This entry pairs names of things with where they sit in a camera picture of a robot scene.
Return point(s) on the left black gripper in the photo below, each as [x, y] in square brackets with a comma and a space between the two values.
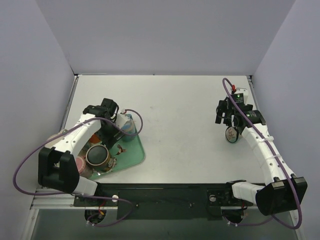
[108, 136]

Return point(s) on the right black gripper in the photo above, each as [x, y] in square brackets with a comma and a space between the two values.
[221, 111]

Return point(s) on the beige bird mug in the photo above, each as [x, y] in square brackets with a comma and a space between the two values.
[232, 134]

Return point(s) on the black gold-rimmed mug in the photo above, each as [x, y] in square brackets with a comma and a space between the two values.
[99, 158]

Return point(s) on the pink mug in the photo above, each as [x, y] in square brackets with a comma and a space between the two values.
[83, 169]

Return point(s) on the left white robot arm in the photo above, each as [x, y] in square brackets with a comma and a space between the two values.
[57, 168]

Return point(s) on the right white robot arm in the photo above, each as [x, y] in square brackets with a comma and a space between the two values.
[282, 190]

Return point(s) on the orange mug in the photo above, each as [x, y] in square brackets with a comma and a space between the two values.
[94, 139]

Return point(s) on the blue floral mug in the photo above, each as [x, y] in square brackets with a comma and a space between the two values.
[129, 127]

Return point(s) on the green floral tray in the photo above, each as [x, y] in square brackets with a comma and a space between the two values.
[125, 154]

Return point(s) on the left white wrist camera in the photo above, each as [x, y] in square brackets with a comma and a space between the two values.
[123, 120]

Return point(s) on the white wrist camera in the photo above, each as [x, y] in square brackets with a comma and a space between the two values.
[123, 120]
[240, 90]

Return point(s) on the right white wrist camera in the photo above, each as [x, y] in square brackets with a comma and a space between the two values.
[240, 90]

